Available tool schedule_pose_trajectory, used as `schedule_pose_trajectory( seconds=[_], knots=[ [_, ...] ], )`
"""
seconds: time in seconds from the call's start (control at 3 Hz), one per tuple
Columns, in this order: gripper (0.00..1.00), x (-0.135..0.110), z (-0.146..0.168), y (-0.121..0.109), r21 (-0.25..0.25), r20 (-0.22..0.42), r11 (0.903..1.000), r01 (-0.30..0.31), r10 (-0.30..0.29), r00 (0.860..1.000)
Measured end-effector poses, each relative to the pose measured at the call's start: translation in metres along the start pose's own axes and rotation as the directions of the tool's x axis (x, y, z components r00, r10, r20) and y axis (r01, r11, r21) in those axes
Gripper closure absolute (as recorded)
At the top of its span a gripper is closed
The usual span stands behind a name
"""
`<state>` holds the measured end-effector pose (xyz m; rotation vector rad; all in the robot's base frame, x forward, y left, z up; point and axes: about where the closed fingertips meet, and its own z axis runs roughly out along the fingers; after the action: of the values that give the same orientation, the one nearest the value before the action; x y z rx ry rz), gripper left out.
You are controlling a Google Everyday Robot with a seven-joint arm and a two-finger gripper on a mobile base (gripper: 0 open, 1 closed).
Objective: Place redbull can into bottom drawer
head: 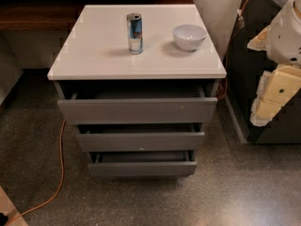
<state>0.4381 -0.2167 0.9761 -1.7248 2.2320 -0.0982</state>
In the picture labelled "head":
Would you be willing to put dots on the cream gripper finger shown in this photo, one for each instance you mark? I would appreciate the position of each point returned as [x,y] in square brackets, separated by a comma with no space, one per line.
[274,91]
[261,41]

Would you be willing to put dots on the grey bottom drawer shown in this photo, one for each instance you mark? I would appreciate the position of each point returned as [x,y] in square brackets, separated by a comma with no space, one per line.
[132,164]

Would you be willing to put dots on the grey drawer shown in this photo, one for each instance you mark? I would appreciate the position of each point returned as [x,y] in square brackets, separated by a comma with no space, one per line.
[139,138]
[138,110]
[132,164]

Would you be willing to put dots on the silver blue redbull can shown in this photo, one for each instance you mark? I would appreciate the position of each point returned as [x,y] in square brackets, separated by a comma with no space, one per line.
[134,30]

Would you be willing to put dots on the white top drawer cabinet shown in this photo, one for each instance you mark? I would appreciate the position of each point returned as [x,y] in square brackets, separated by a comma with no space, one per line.
[132,94]

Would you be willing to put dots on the grey top drawer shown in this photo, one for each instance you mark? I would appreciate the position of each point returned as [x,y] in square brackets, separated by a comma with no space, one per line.
[138,110]

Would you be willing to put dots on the grey middle drawer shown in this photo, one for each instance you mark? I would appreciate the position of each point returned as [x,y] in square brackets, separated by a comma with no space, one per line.
[139,138]

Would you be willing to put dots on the dark grey cabinet right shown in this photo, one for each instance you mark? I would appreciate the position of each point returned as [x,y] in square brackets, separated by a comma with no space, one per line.
[245,68]

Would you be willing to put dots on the white ceramic bowl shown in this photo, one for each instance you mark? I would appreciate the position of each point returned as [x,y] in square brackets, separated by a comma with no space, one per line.
[189,36]

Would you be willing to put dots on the dark wooden shelf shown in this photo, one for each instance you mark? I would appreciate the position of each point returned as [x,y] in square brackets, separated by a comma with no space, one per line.
[57,15]

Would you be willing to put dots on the wooden board corner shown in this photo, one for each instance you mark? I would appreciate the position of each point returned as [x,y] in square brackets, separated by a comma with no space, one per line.
[9,210]

